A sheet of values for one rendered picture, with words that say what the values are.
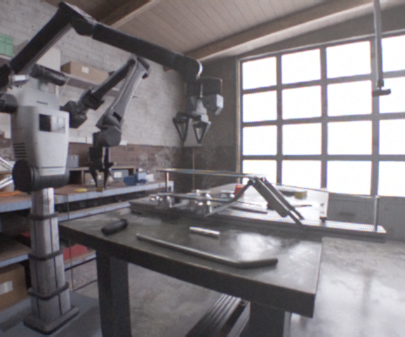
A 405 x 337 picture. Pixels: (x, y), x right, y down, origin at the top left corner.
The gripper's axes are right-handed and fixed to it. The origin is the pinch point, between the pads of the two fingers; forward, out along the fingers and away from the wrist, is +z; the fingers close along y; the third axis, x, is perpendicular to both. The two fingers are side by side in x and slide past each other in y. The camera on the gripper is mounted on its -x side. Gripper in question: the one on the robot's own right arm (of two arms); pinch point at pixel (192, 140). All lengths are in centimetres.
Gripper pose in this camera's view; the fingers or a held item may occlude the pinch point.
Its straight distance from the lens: 79.8
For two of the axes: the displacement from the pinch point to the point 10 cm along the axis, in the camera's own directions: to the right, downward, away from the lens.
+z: -0.2, 10.0, 0.5
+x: -8.5, -0.5, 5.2
